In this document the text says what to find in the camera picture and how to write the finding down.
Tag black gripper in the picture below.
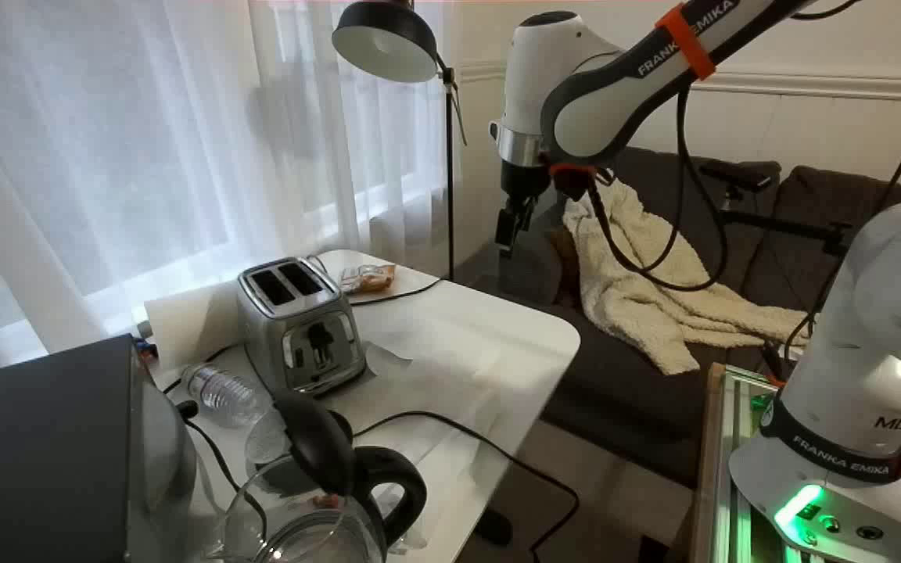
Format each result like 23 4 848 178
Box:
495 162 549 257

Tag glass kettle with black lid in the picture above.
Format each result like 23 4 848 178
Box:
222 398 428 563

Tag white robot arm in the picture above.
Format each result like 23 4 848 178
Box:
495 0 901 563

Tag orange snack packet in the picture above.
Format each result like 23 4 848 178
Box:
342 263 395 296

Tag beige towel on sofa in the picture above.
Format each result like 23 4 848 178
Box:
563 182 801 377

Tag silver two-slot toaster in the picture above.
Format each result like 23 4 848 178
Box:
239 257 365 398

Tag black floor lamp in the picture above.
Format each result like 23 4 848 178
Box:
331 0 460 279

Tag dark brown sofa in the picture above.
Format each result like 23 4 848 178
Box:
457 151 901 485

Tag clear plastic bottle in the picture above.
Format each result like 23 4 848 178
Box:
185 366 269 429

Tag white paper towel roll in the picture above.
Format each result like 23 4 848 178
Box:
144 281 244 370

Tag white sheer curtain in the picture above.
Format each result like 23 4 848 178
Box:
0 0 448 366

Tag dark grey box appliance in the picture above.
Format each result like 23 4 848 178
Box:
0 338 198 563

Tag black toaster power cable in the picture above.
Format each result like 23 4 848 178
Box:
346 277 445 310

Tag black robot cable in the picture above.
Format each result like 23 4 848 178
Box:
586 83 732 296

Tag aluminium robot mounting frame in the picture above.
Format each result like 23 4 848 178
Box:
685 361 818 563

